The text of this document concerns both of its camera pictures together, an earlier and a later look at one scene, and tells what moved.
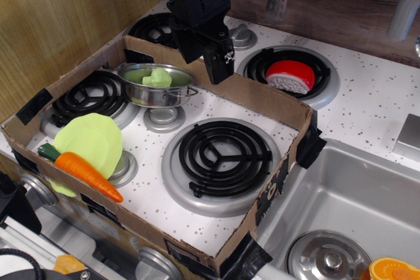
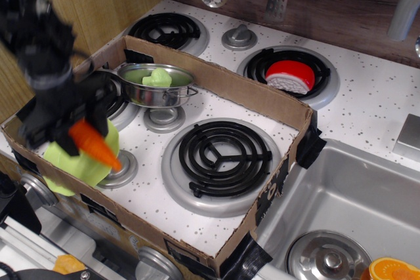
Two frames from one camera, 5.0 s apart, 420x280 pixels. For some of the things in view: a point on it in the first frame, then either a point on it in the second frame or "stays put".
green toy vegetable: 158,77 stays put
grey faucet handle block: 408,143 stays put
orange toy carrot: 79,169 → 89,140
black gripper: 201,12 → 50,112
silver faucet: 405,11 stays put
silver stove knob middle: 164,120 stays put
